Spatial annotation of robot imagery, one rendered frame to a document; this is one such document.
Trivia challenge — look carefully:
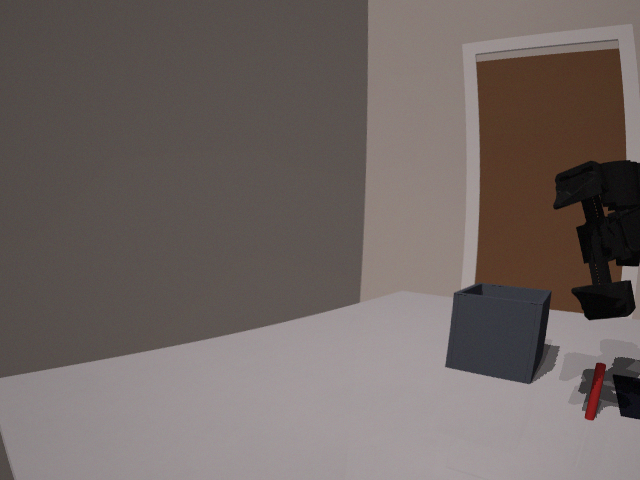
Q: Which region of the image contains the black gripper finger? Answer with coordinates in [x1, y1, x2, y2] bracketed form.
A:
[571, 281, 627, 312]
[553, 171, 603, 210]

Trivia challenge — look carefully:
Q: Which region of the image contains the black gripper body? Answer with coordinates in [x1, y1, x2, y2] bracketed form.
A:
[555, 161, 636, 320]

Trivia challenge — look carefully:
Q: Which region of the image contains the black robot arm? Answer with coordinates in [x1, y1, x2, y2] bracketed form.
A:
[600, 160, 640, 267]

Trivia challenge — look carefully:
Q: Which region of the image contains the red peg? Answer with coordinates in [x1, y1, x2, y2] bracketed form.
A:
[585, 363, 606, 421]

